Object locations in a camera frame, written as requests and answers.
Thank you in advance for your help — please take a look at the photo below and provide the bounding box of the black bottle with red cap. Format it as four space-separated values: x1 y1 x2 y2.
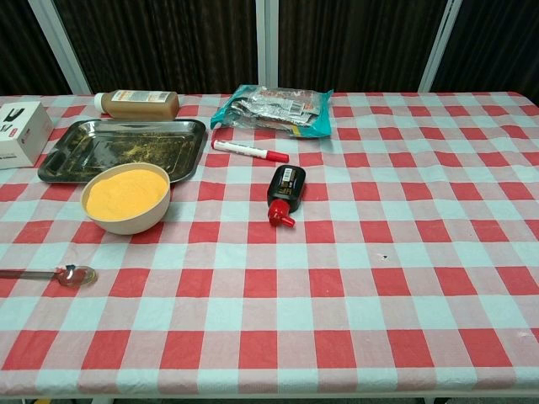
266 164 307 227

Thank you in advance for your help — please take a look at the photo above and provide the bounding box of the white partition frame post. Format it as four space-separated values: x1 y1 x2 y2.
254 0 280 94
24 0 93 95
416 0 464 93

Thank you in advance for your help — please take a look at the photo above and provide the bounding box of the white box with black print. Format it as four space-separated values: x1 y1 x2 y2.
0 100 55 170

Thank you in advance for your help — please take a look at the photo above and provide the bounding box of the brown bottle with white cap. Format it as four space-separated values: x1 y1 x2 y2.
93 89 180 120

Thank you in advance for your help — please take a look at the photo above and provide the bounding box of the white marker with red cap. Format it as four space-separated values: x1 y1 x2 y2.
211 139 291 163

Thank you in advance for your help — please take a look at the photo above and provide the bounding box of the red white checked tablecloth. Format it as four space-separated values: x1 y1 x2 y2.
0 90 539 399

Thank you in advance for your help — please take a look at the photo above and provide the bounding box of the beige bowl of yellow powder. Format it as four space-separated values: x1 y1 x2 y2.
80 162 172 236

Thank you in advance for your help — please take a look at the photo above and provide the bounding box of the rectangular stainless steel tray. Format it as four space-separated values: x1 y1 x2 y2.
37 118 207 185

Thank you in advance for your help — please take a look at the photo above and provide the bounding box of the dark brown curtain panel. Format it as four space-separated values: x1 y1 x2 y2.
0 0 72 98
277 0 447 93
432 0 539 94
53 0 259 94

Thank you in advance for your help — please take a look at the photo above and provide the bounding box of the teal silver snack bag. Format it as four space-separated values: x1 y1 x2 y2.
210 83 334 139

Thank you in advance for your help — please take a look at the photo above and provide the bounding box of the silver metal spoon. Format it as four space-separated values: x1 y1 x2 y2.
0 263 99 290

